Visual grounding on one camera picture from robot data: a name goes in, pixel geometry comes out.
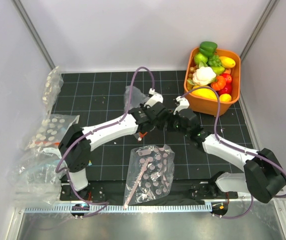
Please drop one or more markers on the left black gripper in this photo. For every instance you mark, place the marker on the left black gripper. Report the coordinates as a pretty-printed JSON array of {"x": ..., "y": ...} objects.
[{"x": 143, "y": 108}]

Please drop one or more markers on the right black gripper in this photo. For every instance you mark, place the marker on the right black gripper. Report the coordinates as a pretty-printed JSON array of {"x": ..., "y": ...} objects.
[{"x": 170, "y": 120}]

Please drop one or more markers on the clear bag orange zipper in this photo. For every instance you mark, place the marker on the clear bag orange zipper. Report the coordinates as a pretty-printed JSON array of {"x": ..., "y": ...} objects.
[{"x": 133, "y": 96}]

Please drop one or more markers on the white cauliflower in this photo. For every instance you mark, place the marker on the white cauliflower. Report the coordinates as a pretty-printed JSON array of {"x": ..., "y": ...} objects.
[{"x": 203, "y": 76}]

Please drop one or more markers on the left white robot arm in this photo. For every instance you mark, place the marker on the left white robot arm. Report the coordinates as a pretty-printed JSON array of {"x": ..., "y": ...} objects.
[{"x": 78, "y": 142}]

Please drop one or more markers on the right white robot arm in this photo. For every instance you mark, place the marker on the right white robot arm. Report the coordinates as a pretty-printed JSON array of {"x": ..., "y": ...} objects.
[{"x": 262, "y": 176}]

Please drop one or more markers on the clear bag pink dots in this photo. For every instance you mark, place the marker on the clear bag pink dots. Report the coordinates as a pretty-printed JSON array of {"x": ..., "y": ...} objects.
[{"x": 150, "y": 174}]

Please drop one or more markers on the clear bag white dots flat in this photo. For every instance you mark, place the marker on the clear bag white dots flat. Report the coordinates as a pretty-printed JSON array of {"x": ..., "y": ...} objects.
[{"x": 49, "y": 132}]

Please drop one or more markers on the clear bag white dots upright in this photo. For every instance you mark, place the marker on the clear bag white dots upright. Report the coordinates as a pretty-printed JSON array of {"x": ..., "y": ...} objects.
[{"x": 52, "y": 88}]

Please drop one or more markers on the orange plastic basket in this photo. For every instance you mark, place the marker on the orange plastic basket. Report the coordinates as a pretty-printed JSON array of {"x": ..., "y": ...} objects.
[{"x": 209, "y": 106}]

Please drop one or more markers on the brown longan cluster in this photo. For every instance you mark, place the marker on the brown longan cluster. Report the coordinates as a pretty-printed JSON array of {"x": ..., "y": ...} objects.
[{"x": 191, "y": 71}]

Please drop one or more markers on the yellow lemon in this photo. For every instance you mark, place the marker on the yellow lemon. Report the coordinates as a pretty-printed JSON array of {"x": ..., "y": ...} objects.
[{"x": 225, "y": 98}]

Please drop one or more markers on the orange pumpkin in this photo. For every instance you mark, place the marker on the orange pumpkin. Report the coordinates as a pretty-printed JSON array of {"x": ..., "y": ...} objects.
[{"x": 219, "y": 83}]

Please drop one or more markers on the black grid mat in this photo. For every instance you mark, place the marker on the black grid mat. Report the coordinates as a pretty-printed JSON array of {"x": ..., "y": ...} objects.
[{"x": 99, "y": 97}]

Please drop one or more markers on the red pomegranate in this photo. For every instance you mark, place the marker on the red pomegranate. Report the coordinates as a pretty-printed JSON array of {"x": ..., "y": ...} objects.
[{"x": 226, "y": 90}]

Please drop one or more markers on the green pear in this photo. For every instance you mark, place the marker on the green pear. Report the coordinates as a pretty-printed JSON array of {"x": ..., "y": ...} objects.
[{"x": 218, "y": 70}]

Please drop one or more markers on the green apple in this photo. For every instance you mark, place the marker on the green apple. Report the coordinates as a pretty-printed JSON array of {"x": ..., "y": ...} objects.
[{"x": 199, "y": 57}]

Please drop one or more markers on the red apple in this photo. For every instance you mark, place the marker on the red apple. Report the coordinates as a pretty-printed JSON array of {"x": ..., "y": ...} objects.
[{"x": 227, "y": 77}]

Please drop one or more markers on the green grapes bunch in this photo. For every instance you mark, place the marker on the green grapes bunch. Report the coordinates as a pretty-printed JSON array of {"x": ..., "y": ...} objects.
[{"x": 214, "y": 61}]

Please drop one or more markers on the yellow mango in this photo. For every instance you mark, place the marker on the yellow mango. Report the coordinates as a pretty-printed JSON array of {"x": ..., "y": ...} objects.
[{"x": 227, "y": 62}]

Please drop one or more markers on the green bell pepper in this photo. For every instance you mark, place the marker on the green bell pepper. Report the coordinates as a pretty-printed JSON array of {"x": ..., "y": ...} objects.
[{"x": 208, "y": 48}]

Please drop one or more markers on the crumpled clear bags pile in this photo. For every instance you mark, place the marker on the crumpled clear bags pile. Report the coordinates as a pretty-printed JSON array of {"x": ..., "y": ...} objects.
[{"x": 34, "y": 179}]

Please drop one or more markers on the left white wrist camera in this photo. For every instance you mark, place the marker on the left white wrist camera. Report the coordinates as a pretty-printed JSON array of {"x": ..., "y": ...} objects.
[{"x": 155, "y": 97}]

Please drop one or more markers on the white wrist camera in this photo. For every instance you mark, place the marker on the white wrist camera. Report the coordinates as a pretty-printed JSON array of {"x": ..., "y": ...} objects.
[
  {"x": 155, "y": 97},
  {"x": 181, "y": 104}
]

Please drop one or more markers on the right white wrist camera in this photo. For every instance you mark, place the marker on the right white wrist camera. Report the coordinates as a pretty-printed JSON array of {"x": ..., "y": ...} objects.
[{"x": 181, "y": 104}]

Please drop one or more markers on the aluminium cable rail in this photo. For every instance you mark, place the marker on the aluminium cable rail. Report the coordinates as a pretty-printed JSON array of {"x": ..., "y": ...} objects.
[{"x": 76, "y": 208}]

